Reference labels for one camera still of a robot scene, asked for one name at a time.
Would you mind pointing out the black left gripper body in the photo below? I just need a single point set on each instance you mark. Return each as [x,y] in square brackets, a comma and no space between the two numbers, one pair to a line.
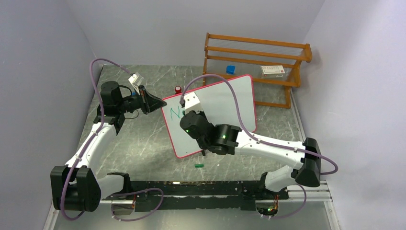
[135,102]

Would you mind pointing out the pink framed whiteboard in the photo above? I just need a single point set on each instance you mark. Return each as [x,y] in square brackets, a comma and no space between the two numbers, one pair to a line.
[219,107]

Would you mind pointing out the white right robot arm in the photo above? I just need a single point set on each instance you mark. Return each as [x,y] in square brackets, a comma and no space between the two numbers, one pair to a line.
[299,167]

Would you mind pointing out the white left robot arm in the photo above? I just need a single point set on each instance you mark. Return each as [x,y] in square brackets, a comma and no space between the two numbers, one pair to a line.
[74,185]

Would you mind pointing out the red black stamp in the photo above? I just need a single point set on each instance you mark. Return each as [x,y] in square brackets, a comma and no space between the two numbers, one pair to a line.
[178,90]

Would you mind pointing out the blue block on shelf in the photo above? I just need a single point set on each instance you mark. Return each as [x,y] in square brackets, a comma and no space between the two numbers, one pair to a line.
[230,69]

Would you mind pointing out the white red small box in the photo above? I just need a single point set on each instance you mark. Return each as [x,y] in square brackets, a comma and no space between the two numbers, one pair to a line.
[273,71]

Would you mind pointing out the wooden shelf rack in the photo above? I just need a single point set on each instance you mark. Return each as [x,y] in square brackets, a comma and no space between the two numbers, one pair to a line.
[249,54]

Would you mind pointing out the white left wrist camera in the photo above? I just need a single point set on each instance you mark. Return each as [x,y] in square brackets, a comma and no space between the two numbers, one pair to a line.
[136,80]

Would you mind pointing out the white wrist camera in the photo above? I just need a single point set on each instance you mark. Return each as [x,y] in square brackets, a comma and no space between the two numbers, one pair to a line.
[136,80]
[192,103]

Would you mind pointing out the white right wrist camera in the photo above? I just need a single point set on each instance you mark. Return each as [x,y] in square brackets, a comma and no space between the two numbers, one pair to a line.
[192,103]

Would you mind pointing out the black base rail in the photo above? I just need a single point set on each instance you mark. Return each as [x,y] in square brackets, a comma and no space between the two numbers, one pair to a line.
[171,195]

